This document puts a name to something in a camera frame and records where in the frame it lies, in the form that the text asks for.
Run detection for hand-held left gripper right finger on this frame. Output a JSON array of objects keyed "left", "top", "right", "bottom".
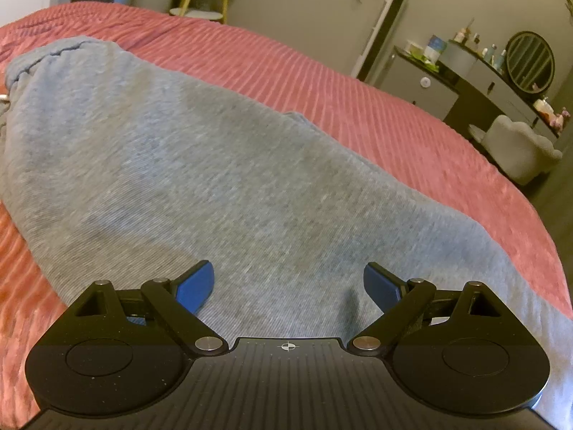
[{"left": 350, "top": 261, "right": 510, "bottom": 355}]

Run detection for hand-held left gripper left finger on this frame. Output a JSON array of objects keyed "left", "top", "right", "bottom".
[{"left": 67, "top": 260, "right": 229, "bottom": 355}]

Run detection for grey pants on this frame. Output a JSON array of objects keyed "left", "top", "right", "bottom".
[{"left": 0, "top": 36, "right": 573, "bottom": 419}]

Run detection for red ribbed blanket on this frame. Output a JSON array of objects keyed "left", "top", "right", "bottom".
[{"left": 0, "top": 2, "right": 573, "bottom": 430}]

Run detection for fluffy pale chair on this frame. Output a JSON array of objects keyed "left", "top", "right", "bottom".
[{"left": 467, "top": 115, "right": 564, "bottom": 186}]

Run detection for grey cabinet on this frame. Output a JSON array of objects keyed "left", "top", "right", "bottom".
[{"left": 380, "top": 47, "right": 460, "bottom": 120}]

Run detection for green packet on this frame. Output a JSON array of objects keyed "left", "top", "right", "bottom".
[{"left": 411, "top": 53, "right": 440, "bottom": 71}]

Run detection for grey vanity desk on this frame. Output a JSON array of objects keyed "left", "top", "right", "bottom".
[{"left": 441, "top": 40, "right": 560, "bottom": 140}]

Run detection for blue and white box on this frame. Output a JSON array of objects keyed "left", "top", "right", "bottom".
[{"left": 423, "top": 34, "right": 449, "bottom": 62}]

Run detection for reed diffuser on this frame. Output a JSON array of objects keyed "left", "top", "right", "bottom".
[{"left": 453, "top": 17, "right": 476, "bottom": 44}]

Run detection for round black-framed mirror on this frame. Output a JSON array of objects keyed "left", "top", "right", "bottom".
[{"left": 504, "top": 31, "right": 556, "bottom": 96}]

